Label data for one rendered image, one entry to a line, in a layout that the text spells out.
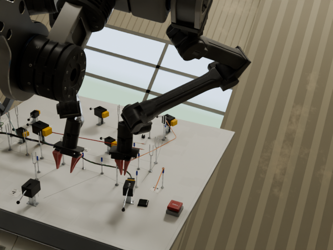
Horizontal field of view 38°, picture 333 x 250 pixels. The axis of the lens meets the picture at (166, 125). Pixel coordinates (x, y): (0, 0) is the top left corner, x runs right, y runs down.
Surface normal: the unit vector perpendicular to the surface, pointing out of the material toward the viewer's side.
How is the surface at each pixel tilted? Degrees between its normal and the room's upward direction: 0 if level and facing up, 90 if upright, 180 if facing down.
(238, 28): 90
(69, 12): 90
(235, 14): 90
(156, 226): 53
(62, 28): 90
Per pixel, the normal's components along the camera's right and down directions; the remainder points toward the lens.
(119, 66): -0.04, -0.40
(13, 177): 0.05, -0.87
